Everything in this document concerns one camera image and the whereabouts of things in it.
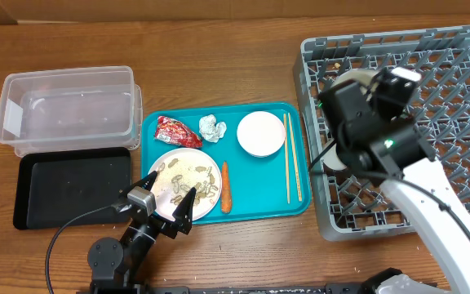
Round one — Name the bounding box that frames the grey dishwasher rack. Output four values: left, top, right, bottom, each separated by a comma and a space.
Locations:
293, 25, 470, 241

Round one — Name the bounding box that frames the red snack wrapper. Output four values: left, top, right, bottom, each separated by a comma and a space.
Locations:
154, 116, 202, 149

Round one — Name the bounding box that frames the pink bowl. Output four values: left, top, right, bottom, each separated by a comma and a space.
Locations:
237, 111, 286, 158

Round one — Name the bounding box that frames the teal serving tray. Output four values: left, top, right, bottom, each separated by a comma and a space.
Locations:
140, 102, 312, 225

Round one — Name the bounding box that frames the crumpled white tissue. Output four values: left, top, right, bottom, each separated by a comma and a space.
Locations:
199, 114, 227, 143

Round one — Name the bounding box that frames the orange carrot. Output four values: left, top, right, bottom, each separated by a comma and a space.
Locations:
220, 162, 233, 214

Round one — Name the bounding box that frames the right wooden chopstick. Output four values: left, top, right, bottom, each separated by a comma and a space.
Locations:
287, 113, 303, 202

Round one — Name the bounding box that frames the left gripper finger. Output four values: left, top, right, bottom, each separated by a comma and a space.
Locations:
119, 171, 158, 200
172, 188, 197, 223

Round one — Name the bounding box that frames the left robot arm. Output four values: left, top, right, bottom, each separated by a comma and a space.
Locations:
87, 171, 197, 293

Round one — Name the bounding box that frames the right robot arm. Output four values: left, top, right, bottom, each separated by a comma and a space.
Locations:
312, 67, 470, 293

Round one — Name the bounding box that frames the white cup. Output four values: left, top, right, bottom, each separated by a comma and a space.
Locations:
322, 140, 347, 171

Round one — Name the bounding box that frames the clear plastic bin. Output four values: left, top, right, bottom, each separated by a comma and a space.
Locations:
0, 65, 144, 157

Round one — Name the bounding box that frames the white plate with peanuts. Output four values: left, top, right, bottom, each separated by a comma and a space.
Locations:
149, 148, 223, 221

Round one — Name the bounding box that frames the black tray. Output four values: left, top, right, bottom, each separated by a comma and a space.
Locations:
13, 147, 132, 230

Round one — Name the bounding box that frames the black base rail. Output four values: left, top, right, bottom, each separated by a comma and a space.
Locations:
146, 283, 361, 294

